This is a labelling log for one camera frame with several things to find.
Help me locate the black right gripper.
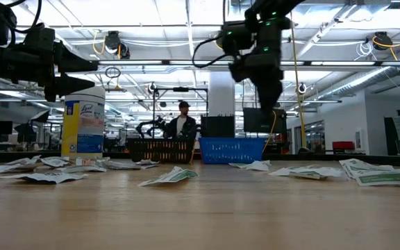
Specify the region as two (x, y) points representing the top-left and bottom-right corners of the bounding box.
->
(229, 16), (292, 117)

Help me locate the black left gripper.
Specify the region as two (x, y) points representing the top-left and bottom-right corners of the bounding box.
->
(0, 41), (99, 102)

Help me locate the white long bandage wrapper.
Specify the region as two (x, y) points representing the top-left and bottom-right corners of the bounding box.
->
(244, 160), (271, 173)
(268, 166), (343, 178)
(97, 159), (142, 171)

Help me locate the black monitor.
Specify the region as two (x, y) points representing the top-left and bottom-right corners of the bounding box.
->
(243, 107), (288, 134)

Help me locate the white building column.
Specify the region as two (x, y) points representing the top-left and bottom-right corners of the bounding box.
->
(208, 71), (236, 117)

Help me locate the white yellow wipes canister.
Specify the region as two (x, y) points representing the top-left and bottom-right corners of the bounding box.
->
(60, 85), (106, 160)

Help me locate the black equipment cabinet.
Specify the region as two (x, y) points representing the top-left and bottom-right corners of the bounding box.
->
(200, 115), (236, 138)

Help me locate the blue slotted plastic basket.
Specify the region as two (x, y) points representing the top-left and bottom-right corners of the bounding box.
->
(199, 137), (269, 165)

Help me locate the long ceiling light strip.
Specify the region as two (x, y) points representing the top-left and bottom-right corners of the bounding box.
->
(97, 59), (400, 67)

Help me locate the red cart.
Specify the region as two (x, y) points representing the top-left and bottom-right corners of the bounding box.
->
(331, 141), (356, 153)

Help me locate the person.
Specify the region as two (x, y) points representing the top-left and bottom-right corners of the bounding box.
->
(165, 100), (199, 140)

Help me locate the black slotted plastic basket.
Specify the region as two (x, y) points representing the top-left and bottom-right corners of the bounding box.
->
(126, 137), (196, 165)

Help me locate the yellow hanging cord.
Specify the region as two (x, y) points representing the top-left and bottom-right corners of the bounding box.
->
(287, 17), (308, 154)

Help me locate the yellow drop cable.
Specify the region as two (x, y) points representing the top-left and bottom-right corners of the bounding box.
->
(261, 110), (278, 156)

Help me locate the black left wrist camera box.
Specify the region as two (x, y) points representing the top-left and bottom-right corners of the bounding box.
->
(22, 23), (56, 49)

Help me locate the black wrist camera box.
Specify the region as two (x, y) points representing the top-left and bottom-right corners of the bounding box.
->
(22, 23), (56, 49)
(220, 20), (256, 53)

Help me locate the black ceiling cable reel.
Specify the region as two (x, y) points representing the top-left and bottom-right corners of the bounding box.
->
(103, 30), (131, 60)
(372, 31), (391, 51)

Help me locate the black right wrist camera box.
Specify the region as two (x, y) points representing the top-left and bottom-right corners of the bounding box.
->
(220, 20), (256, 53)

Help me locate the black left camera cable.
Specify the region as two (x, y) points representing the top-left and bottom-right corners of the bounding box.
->
(4, 0), (43, 35)

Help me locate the black camera cable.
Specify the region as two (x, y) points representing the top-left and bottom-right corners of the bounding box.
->
(192, 34), (232, 69)
(4, 0), (43, 35)

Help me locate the black right camera cable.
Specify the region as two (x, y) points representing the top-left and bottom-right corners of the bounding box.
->
(192, 34), (232, 69)

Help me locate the black gantry frame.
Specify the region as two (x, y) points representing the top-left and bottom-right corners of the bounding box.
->
(152, 86), (210, 140)

